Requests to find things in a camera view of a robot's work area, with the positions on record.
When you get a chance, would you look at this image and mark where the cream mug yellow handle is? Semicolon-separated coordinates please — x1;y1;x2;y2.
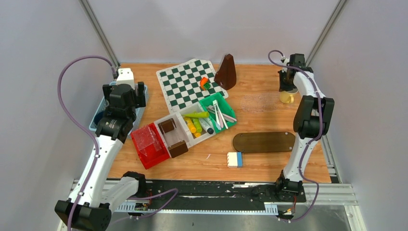
280;91;296;104

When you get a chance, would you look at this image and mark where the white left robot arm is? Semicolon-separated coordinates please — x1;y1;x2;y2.
54;82;147;231

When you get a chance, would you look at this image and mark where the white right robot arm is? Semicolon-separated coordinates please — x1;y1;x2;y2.
275;53;335;201

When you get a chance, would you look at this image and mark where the dark wooden oval tray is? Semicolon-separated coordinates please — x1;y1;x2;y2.
232;131;295;154

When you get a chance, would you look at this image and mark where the yellow toothpaste tube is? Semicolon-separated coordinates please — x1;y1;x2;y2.
183;117;197;133

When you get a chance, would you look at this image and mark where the white toothbrush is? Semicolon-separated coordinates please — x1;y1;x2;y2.
213;100;229;129

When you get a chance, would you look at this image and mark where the white toothpaste tube black cap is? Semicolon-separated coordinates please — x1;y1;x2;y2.
199;118;214;134

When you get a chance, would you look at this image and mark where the dark blue mug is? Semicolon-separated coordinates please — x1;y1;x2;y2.
93;111;104;127

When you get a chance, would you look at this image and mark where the light blue perforated basket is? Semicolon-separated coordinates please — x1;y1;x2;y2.
89;81;149;133

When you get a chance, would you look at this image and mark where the brown wooden block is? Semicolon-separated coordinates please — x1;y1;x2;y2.
158;118;177;134
168;141;189;158

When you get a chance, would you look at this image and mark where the red plastic bin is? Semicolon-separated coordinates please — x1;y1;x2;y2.
131;123;170;169

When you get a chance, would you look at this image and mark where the brown wooden metronome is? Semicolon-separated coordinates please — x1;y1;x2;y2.
214;53;237;90

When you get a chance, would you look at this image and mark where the green white chessboard mat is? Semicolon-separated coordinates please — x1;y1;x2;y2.
156;59;229;113

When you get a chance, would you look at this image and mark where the green plastic bin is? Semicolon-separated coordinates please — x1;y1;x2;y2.
199;92;237;134

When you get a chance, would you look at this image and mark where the white plastic bin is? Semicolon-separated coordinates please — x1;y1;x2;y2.
153;113;188;152

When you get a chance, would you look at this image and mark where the orange toy block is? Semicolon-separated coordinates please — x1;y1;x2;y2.
200;77;209;90

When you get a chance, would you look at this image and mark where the white blue toy brick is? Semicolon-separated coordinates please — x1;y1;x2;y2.
227;152;243;168

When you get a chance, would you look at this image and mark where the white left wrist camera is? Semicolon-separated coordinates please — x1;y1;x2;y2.
116;68;135;89

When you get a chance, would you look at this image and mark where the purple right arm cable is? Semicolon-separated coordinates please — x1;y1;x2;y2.
268;50;322;223

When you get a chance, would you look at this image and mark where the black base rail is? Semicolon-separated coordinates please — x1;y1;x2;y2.
131;180;306;211

